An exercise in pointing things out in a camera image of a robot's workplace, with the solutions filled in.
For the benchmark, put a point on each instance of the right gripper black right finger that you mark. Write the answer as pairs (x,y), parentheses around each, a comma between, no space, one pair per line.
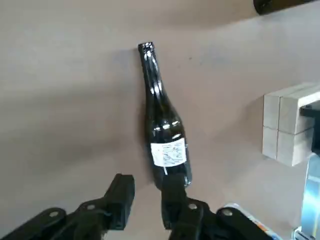
(175,200)

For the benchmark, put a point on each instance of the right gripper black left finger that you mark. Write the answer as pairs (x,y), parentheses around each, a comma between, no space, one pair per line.
(117,200)

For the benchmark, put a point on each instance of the brown high-shoulder wine bottle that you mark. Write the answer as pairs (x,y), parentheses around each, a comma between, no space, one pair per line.
(275,6)

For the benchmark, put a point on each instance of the black sloped-shoulder wine bottle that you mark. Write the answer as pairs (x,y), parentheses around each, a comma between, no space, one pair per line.
(160,112)

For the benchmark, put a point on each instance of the light wooden base block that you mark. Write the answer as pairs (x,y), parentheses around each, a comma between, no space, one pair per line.
(282,125)

